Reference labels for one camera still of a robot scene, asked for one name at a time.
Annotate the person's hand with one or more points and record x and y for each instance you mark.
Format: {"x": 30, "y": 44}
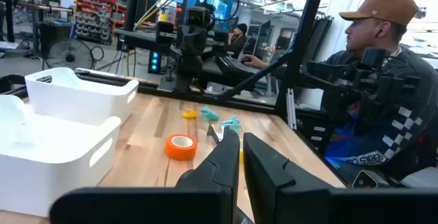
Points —
{"x": 255, "y": 62}

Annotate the black floor fan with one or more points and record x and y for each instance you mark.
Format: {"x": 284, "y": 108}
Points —
{"x": 70, "y": 58}

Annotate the black workbench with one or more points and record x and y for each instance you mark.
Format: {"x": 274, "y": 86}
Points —
{"x": 7, "y": 15}

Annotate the orange ball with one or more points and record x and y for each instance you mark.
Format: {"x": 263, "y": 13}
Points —
{"x": 179, "y": 152}

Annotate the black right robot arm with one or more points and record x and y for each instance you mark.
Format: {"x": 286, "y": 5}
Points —
{"x": 184, "y": 85}

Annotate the silver aluminium extrusion bar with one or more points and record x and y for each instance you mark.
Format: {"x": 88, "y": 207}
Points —
{"x": 291, "y": 111}

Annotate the black desk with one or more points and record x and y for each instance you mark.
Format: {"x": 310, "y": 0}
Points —
{"x": 137, "y": 39}

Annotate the person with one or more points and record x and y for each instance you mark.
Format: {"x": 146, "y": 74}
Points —
{"x": 237, "y": 42}
{"x": 429, "y": 90}

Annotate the black box with blue lights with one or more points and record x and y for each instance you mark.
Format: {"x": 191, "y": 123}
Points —
{"x": 154, "y": 61}

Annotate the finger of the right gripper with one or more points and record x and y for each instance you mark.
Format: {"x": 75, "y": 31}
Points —
{"x": 197, "y": 68}
{"x": 185, "y": 68}

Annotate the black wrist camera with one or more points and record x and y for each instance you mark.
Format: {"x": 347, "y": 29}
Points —
{"x": 198, "y": 16}

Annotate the yellow stapler remover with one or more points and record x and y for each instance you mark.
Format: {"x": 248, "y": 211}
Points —
{"x": 190, "y": 115}

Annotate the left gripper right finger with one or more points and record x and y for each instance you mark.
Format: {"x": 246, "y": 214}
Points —
{"x": 270, "y": 176}

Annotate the silver stapler remover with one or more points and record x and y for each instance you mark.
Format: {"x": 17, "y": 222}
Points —
{"x": 215, "y": 133}

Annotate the black equipment box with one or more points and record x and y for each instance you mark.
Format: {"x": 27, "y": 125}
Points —
{"x": 54, "y": 35}

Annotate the white plastic bin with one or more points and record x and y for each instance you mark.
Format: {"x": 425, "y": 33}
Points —
{"x": 51, "y": 169}
{"x": 85, "y": 104}

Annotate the brown baseball cap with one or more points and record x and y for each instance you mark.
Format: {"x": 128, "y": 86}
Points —
{"x": 386, "y": 6}

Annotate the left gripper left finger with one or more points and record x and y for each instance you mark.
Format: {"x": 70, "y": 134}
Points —
{"x": 219, "y": 169}

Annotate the black keyboard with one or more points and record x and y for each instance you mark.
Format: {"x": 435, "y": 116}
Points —
{"x": 232, "y": 68}

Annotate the white plastic bottle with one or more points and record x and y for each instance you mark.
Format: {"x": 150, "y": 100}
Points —
{"x": 167, "y": 11}

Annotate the black monitor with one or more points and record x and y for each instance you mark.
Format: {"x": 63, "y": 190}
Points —
{"x": 263, "y": 39}

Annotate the parts shelf with bins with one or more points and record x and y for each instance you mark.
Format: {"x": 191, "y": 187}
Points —
{"x": 92, "y": 22}

